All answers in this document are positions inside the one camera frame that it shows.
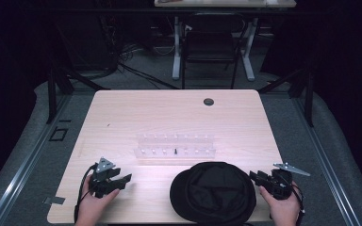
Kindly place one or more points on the white-legged desk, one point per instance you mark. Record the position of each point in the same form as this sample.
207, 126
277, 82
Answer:
220, 3

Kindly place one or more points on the black tape square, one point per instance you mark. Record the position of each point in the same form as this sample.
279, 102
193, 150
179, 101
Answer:
58, 134

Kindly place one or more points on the clear acrylic rack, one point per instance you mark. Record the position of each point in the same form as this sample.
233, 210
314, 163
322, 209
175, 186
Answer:
175, 146

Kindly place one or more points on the black metal stand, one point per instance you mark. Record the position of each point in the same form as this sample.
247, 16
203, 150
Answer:
52, 94
308, 94

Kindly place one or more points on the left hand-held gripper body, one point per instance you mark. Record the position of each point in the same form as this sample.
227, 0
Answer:
102, 185

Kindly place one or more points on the person's right hand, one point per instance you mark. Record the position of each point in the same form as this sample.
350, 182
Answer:
281, 208

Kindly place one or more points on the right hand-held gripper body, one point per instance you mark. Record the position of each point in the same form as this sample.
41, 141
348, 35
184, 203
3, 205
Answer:
279, 185

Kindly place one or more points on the short black tape strip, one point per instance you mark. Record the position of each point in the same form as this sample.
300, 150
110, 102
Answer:
65, 120

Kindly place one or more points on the grey metal floor rail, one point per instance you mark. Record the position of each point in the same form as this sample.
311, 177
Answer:
28, 163
326, 163

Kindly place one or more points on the round grey table grommet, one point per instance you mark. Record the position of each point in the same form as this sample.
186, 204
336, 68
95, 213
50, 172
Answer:
208, 101

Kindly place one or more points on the black hat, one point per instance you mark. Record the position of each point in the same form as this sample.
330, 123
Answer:
213, 192

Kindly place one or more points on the black chair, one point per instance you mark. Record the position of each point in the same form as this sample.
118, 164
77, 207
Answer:
209, 44

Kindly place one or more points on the person's left hand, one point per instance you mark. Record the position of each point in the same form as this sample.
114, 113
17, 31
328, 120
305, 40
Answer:
91, 207

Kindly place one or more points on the grey tape strip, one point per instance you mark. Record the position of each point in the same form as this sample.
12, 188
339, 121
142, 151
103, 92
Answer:
54, 200

